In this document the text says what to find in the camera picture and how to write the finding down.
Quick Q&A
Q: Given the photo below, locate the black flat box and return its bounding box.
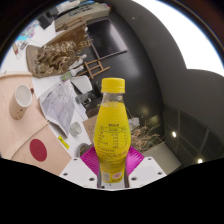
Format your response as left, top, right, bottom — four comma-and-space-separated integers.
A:
36, 11, 56, 29

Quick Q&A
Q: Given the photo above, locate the yellow drink bottle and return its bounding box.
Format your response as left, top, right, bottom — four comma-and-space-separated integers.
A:
93, 77, 130, 184

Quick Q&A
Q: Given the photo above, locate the white cabinet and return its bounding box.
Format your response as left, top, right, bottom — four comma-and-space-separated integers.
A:
54, 1, 111, 33

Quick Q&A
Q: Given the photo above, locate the dried plant in grey pot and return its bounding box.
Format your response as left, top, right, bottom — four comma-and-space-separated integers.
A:
78, 119, 166, 158

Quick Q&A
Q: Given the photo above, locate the wooden easel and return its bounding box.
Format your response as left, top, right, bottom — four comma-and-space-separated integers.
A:
78, 59, 111, 80

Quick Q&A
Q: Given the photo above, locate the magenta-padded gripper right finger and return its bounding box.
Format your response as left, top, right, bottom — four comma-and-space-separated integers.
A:
124, 145, 167, 189

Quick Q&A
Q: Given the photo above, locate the long ceiling light strip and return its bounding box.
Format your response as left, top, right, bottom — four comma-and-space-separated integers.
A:
133, 0, 224, 78

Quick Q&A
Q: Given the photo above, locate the white plastic chair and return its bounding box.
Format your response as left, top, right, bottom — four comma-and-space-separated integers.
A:
70, 75, 94, 95

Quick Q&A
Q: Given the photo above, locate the colourful painted pad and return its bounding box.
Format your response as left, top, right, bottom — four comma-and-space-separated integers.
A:
12, 19, 38, 59

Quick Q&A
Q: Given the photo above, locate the small yellow marker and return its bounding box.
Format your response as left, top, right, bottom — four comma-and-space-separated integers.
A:
57, 134, 71, 150

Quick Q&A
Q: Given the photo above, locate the beige cup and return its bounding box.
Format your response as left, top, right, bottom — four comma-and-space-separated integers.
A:
8, 84, 34, 121

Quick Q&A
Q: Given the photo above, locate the white green spray bottle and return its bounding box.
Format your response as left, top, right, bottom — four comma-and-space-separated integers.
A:
60, 65, 85, 82

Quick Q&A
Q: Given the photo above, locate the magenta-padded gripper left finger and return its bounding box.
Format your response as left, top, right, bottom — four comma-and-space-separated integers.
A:
58, 145, 102, 189

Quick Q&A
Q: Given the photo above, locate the flat round red coaster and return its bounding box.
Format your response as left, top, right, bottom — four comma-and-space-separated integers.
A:
29, 138, 48, 163

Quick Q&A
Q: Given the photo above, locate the black wall screen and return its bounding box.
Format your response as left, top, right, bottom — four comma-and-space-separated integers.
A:
85, 18, 129, 61

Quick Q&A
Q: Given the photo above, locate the grey printed newspaper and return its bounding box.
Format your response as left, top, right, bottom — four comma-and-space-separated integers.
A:
38, 81, 88, 136

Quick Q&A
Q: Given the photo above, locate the small white figurine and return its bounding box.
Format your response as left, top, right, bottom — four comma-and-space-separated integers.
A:
68, 53, 88, 70

